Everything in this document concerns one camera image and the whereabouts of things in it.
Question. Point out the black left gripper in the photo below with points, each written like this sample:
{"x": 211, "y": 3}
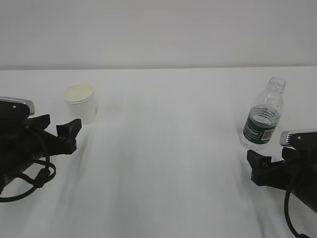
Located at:
{"x": 20, "y": 145}

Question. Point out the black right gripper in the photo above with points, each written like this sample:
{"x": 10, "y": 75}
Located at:
{"x": 296, "y": 173}

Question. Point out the clear bottle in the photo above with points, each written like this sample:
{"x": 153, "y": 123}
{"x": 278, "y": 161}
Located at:
{"x": 264, "y": 115}

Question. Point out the white paper cup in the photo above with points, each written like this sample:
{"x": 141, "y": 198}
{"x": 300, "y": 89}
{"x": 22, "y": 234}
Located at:
{"x": 80, "y": 99}

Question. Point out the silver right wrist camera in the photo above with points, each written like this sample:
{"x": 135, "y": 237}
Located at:
{"x": 299, "y": 139}

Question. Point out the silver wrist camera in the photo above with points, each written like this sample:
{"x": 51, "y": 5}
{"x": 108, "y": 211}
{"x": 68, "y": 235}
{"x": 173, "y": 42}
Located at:
{"x": 299, "y": 139}
{"x": 15, "y": 109}

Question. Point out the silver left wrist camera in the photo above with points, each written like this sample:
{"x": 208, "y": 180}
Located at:
{"x": 15, "y": 109}

